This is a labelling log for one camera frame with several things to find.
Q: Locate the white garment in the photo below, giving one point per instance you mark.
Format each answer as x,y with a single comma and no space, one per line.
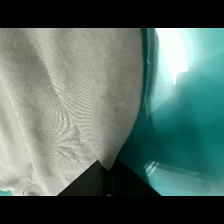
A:
66,106

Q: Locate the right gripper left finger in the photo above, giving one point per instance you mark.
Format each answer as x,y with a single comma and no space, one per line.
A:
91,181

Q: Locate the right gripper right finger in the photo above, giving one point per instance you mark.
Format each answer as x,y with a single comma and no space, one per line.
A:
130,183

